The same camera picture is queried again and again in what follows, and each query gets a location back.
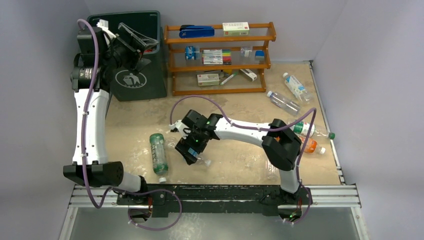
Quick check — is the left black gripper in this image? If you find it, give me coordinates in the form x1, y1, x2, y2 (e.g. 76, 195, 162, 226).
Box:
102, 24, 159, 75

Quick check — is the blue label clear bottle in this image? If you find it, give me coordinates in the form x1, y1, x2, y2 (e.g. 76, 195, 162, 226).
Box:
165, 137, 212, 167

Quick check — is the green tinted bottle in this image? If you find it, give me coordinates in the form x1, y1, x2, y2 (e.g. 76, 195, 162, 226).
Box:
149, 133, 169, 184

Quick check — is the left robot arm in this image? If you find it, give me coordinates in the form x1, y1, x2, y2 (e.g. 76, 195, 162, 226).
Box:
63, 22, 158, 205

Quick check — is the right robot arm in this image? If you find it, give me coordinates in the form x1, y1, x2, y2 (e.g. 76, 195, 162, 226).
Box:
169, 110, 302, 204

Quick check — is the dark green trash bin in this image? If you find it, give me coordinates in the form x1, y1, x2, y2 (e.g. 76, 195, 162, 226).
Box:
70, 10, 168, 102

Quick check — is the blue stapler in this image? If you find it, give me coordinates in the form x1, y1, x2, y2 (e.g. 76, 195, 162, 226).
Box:
179, 24, 215, 39

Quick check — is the blue white tape dispenser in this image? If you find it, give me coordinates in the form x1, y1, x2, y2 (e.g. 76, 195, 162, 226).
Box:
184, 46, 199, 61

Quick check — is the orange wooden shelf rack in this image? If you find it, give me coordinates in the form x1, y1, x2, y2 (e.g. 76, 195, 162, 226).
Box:
164, 22, 277, 96

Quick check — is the pack of coloured markers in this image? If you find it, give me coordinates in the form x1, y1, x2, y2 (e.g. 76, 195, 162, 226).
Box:
201, 49, 232, 65

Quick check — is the green white marker pen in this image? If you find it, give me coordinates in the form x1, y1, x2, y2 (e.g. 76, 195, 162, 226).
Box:
220, 72, 238, 86

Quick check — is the clear unlabelled bottle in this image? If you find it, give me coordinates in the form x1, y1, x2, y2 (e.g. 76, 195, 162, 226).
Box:
264, 159, 280, 181

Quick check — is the white green box top shelf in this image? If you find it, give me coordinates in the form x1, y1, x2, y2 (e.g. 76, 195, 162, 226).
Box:
222, 22, 250, 37

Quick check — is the white black small box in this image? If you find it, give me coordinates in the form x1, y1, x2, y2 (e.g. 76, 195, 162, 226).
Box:
240, 68, 258, 82

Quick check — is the clear bottle white cap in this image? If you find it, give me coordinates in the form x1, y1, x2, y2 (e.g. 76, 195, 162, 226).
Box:
266, 91, 301, 116

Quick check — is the clear plastic box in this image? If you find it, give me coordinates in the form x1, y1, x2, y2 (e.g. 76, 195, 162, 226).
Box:
240, 46, 253, 64

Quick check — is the blue white eraser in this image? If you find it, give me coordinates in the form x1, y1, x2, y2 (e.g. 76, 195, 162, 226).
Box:
254, 50, 265, 62

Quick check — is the green white label bottle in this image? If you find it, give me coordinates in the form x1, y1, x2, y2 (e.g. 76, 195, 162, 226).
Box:
290, 121, 336, 140

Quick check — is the white blue label bottle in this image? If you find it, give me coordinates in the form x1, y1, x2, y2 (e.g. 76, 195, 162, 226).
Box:
282, 72, 309, 102

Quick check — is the orange drink bottle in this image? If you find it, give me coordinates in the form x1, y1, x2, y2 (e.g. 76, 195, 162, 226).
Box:
299, 135, 326, 155

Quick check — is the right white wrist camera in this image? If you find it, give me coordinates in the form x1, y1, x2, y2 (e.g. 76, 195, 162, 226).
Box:
169, 120, 188, 134

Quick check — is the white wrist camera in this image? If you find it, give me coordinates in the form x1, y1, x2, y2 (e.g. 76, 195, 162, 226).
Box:
96, 19, 117, 39
169, 120, 188, 134

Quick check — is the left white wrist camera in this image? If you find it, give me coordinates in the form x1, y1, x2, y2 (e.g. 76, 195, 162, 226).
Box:
96, 19, 117, 39

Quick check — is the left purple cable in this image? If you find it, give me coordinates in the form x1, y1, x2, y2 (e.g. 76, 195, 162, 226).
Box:
76, 18, 184, 232

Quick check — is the purple cable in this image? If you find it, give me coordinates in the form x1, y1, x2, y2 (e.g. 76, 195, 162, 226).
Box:
169, 95, 318, 226
76, 18, 184, 232

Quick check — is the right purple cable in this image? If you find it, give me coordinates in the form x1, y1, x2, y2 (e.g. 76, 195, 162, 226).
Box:
169, 95, 318, 226

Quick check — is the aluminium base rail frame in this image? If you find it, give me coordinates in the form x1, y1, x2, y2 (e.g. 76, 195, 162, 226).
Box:
59, 184, 370, 240

